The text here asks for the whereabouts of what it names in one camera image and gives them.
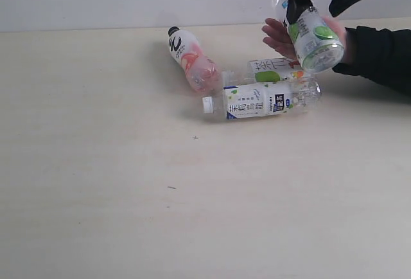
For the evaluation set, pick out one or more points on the pink white bottle black cap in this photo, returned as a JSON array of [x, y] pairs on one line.
[[201, 72]]

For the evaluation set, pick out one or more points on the open human hand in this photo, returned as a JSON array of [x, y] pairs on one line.
[[278, 39]]

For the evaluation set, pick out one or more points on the white label jasmine oolong bottle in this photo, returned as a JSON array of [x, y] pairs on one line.
[[262, 99]]

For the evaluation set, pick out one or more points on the tea bottle green apple label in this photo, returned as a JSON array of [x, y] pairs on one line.
[[266, 70]]

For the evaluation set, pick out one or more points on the clear bottle lime silver label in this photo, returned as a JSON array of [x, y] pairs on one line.
[[316, 45]]

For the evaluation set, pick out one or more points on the black sleeved forearm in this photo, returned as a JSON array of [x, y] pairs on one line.
[[381, 56]]

